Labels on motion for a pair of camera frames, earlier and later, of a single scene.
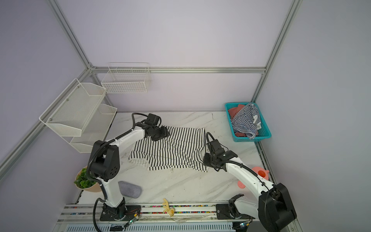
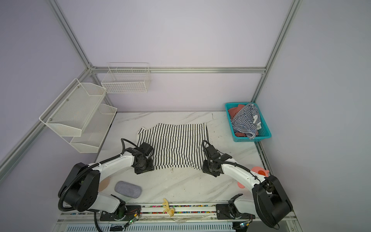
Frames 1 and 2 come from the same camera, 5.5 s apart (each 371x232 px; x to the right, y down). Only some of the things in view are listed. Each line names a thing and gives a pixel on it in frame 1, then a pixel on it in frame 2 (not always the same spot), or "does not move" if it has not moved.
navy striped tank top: (248, 121) does not move
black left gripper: (165, 133) -> (150, 167)
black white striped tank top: (183, 149) does not move
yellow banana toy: (171, 211) does not move
